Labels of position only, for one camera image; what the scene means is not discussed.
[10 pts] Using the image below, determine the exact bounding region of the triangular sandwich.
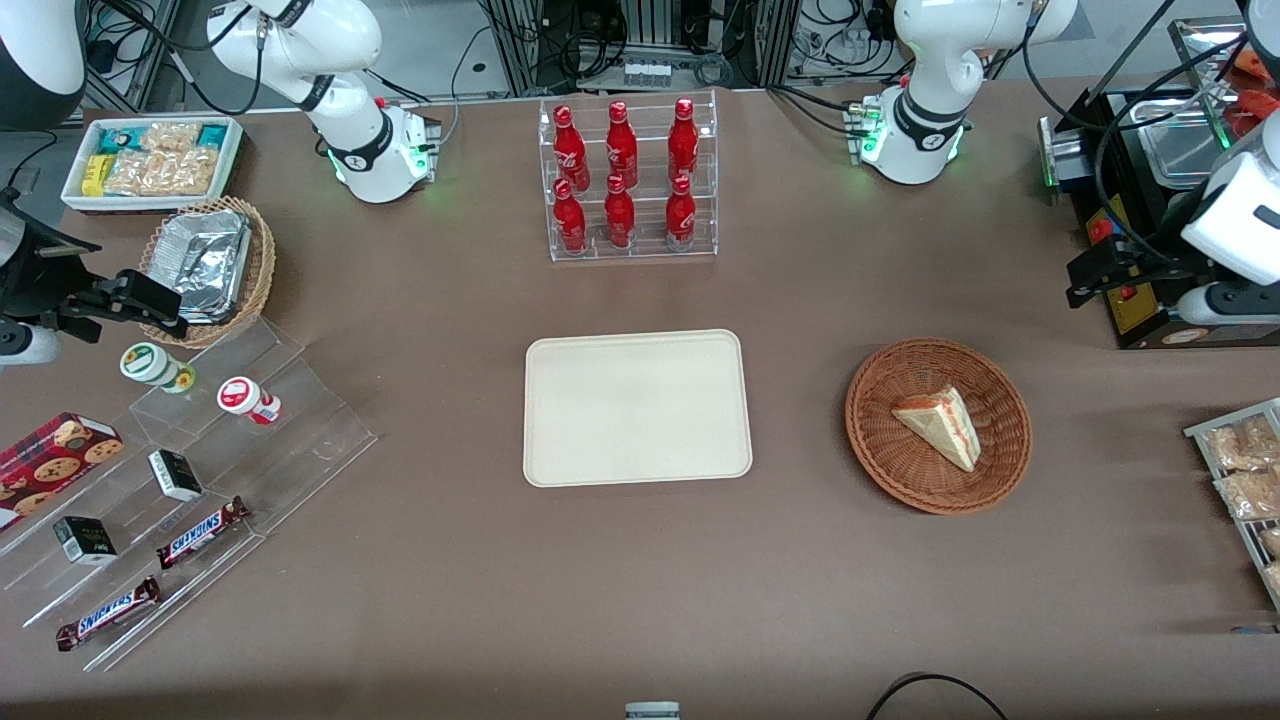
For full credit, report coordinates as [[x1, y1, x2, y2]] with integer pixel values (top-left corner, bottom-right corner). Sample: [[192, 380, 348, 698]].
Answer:
[[891, 387, 983, 473]]

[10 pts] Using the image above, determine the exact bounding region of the tray of wrapped pastries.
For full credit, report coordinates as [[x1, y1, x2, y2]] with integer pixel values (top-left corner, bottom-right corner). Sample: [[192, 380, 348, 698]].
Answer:
[[1184, 397, 1280, 613]]

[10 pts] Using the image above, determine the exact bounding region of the cream plastic tray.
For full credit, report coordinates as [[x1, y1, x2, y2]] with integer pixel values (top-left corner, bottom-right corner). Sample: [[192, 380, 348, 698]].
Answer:
[[523, 330, 753, 488]]

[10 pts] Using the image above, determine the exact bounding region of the red lid yogurt cup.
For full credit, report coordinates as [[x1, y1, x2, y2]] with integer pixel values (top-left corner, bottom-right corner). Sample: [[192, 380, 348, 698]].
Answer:
[[217, 376, 283, 427]]

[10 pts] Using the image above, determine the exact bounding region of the Snickers chocolate bar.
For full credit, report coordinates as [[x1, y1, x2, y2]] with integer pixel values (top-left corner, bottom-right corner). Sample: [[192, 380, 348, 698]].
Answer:
[[155, 496, 251, 571], [55, 576, 162, 653]]

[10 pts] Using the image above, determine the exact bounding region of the white rectangular snack bin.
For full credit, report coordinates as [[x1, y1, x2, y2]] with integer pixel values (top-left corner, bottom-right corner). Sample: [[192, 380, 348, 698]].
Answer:
[[60, 115, 246, 216]]

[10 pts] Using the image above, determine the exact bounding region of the black hot food warmer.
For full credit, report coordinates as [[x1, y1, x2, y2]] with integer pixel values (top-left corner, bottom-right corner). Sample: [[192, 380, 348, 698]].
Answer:
[[1038, 15, 1280, 351]]

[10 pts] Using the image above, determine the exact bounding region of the oval light wicker basket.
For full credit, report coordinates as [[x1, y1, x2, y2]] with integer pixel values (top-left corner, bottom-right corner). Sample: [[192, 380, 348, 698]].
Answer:
[[138, 196, 277, 350]]

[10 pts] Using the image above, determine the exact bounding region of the black looped cable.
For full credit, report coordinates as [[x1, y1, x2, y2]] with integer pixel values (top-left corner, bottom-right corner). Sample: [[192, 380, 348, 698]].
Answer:
[[864, 672, 1011, 720]]

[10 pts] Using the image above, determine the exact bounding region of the small black box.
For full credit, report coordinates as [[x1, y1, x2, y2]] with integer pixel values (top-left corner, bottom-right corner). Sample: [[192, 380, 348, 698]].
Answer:
[[148, 450, 204, 503], [52, 516, 119, 568]]

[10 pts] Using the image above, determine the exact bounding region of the round brown wicker basket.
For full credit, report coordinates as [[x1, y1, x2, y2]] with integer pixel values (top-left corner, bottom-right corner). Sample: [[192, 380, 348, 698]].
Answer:
[[845, 338, 1033, 516]]

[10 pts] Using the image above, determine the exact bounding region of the aluminium frame rack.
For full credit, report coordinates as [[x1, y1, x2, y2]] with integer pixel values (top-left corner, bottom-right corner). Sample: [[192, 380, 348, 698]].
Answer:
[[478, 0, 803, 97]]

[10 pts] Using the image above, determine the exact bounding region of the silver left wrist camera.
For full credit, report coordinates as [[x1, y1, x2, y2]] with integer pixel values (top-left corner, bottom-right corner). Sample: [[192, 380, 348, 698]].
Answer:
[[1174, 282, 1280, 329]]

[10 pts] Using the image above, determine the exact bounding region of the green lid yogurt cup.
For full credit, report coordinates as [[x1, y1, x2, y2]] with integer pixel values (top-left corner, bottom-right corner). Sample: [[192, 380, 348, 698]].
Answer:
[[120, 342, 197, 395]]

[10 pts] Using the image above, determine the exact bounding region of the red cookie box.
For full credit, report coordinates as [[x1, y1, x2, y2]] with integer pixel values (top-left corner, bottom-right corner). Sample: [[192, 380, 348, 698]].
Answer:
[[0, 412, 125, 533]]

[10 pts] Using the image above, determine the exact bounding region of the red cola bottle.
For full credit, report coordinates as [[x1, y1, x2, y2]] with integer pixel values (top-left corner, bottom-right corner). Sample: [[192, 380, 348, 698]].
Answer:
[[604, 173, 637, 249], [553, 178, 588, 253], [668, 97, 700, 181], [605, 100, 639, 189], [553, 105, 591, 193], [665, 175, 698, 251]]

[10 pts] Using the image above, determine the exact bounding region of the aluminium foil container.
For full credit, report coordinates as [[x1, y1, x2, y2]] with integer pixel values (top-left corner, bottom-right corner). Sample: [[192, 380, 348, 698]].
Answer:
[[150, 210, 253, 326]]

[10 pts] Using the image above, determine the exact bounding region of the clear cracker bag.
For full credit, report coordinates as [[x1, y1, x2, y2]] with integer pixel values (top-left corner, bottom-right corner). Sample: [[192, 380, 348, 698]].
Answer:
[[103, 148, 219, 198], [140, 122, 203, 154]]

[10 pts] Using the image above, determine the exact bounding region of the clear acrylic bottle rack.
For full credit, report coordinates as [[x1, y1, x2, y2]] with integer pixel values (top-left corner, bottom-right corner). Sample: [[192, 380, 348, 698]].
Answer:
[[538, 90, 719, 263]]

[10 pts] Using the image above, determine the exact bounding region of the stainless steel pan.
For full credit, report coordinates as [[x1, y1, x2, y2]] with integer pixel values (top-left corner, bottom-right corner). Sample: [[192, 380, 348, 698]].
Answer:
[[1128, 93, 1235, 189]]

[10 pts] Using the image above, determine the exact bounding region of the clear acrylic stepped display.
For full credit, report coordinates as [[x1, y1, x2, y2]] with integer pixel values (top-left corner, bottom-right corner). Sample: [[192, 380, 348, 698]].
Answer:
[[0, 318, 379, 673]]

